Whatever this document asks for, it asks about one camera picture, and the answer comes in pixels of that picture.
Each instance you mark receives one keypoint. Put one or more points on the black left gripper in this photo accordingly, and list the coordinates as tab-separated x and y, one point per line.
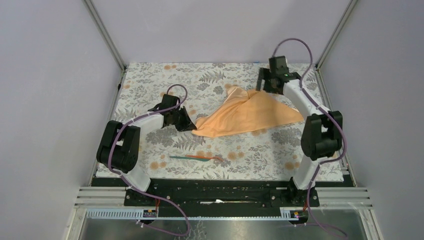
187	124

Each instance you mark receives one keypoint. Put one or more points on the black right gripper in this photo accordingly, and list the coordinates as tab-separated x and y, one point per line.
266	74

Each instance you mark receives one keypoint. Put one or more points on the orange cloth napkin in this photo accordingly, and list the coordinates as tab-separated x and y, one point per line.
246	111

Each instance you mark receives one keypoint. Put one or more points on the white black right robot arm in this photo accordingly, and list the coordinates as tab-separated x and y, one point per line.
321	136

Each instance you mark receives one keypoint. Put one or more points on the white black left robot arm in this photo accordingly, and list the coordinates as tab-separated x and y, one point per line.
119	146

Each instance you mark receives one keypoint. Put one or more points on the teal plastic knife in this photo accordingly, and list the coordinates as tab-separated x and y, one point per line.
201	159

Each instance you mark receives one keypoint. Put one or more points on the floral patterned tablecloth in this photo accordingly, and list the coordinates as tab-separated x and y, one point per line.
267	154

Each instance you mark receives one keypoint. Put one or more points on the orange plastic fork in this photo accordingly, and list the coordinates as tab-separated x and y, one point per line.
212	157

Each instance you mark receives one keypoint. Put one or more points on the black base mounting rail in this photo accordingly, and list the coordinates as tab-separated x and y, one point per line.
212	198

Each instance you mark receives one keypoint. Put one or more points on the right aluminium frame post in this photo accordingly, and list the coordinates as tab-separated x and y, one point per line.
337	31

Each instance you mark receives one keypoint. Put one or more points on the aluminium frame post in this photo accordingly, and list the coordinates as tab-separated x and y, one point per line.
337	31
104	33

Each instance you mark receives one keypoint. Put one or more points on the left aluminium frame post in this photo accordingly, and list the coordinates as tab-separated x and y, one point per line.
104	33

